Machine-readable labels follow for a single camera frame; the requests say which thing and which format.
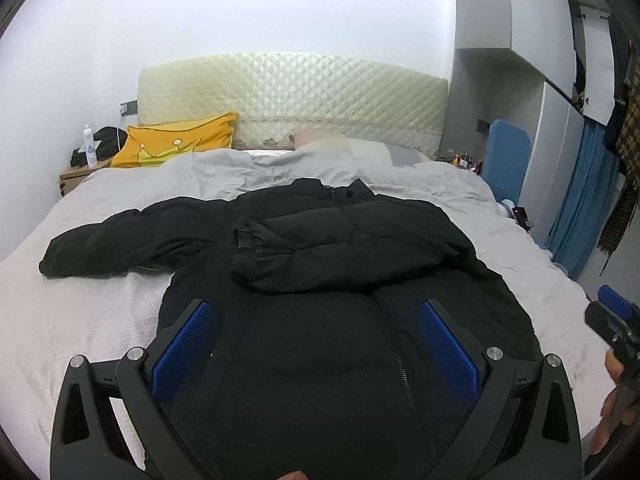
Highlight black puffer jacket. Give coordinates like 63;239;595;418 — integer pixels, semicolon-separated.
39;179;540;479

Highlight black clothing on nightstand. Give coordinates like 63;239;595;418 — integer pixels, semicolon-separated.
70;126;128;167

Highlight person's right hand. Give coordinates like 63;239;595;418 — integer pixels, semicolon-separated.
589;350;624;455

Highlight grey duvet bed cover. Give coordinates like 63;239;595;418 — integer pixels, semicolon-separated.
1;150;610;479

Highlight blue curtain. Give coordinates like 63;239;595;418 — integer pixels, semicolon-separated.
548;118;620;281

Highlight black device on side table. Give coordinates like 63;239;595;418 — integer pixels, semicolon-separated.
512;206;534;232

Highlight brown houndstooth hanging coat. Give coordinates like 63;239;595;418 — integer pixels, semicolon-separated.
598;58;639;258

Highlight blue padded chair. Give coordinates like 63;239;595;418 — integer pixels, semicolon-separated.
480;119;530;204

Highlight small bottles on shelf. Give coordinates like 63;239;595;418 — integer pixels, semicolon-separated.
451;153;483;176

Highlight wooden nightstand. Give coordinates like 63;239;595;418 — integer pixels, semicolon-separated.
58;159;111;197

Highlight grey white wardrobe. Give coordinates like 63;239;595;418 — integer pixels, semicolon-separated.
439;0;614;244

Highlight white spray bottle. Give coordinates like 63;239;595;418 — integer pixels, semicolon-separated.
82;125;98;168

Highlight grey patchwork pillow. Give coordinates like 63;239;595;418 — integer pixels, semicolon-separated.
288;130;430;167

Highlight yellow crown pillow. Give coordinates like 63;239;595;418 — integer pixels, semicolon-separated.
111;112;239;168

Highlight cream quilted headboard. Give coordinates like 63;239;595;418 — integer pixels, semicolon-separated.
137;53;449;156

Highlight wall power socket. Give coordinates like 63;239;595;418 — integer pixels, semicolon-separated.
119;100;138;116

